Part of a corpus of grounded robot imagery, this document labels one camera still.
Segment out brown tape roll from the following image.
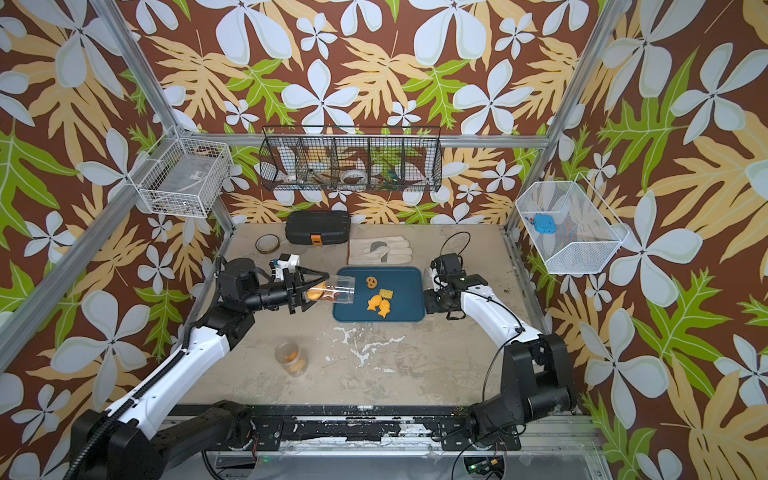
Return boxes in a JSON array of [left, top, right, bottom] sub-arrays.
[[254, 234, 281, 255]]

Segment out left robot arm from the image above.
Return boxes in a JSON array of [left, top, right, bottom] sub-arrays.
[[64, 258, 330, 479]]

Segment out black wire basket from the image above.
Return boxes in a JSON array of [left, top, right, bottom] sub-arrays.
[[255, 125, 444, 192]]

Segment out blue object in basket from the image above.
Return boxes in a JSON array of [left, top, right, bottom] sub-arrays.
[[533, 214, 557, 234]]

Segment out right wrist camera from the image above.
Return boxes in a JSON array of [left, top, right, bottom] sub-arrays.
[[427, 268, 442, 291]]

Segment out teal plastic tray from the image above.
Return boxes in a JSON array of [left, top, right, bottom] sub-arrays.
[[333, 266, 425, 323]]

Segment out white wire basket right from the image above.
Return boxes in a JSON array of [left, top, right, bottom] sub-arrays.
[[515, 174, 630, 276]]

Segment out white wire basket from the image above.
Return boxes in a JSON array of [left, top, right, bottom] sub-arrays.
[[131, 127, 233, 218], [515, 174, 630, 276]]

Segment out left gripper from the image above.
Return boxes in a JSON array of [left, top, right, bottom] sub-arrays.
[[243, 266, 328, 315]]

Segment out white wire basket left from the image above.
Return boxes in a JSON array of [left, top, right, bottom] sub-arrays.
[[131, 127, 233, 218]]

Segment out clear jar orange cookies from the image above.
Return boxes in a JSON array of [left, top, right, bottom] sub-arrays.
[[274, 341, 308, 377]]

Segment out black tool case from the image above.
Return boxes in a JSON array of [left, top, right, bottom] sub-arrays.
[[285, 210, 351, 246]]

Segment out orange fish cookie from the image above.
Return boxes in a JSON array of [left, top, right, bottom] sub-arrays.
[[378, 299, 391, 318], [367, 295, 383, 311]]

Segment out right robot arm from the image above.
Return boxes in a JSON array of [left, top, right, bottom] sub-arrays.
[[424, 253, 577, 449]]

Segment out clear jar brown cookies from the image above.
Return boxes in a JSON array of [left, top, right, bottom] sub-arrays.
[[306, 276, 355, 304]]

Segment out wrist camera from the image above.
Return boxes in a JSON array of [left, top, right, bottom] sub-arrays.
[[427, 268, 442, 291], [270, 253, 300, 281]]

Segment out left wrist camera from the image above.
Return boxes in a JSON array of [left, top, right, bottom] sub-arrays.
[[270, 253, 300, 281]]

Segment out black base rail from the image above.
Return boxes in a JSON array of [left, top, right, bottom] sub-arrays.
[[229, 405, 525, 453]]

